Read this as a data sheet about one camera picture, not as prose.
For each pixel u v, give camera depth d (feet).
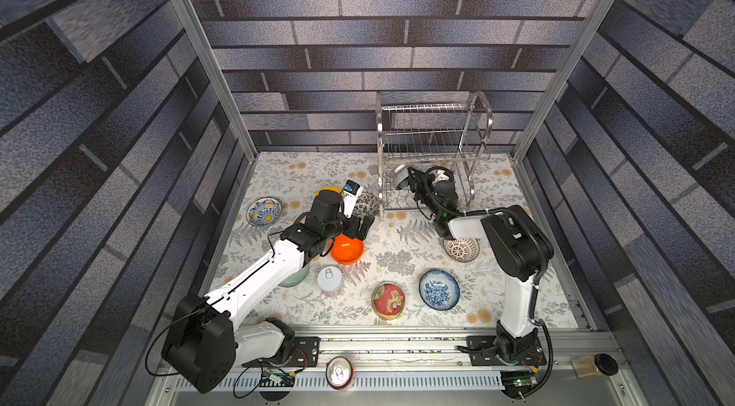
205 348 1.31
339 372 2.03
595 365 2.11
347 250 2.95
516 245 1.75
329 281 2.67
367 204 3.35
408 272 2.89
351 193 2.29
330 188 2.17
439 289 2.74
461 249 3.02
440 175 2.94
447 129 3.34
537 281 1.80
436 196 2.49
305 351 2.43
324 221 2.00
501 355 2.35
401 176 3.04
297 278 2.73
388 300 2.61
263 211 3.29
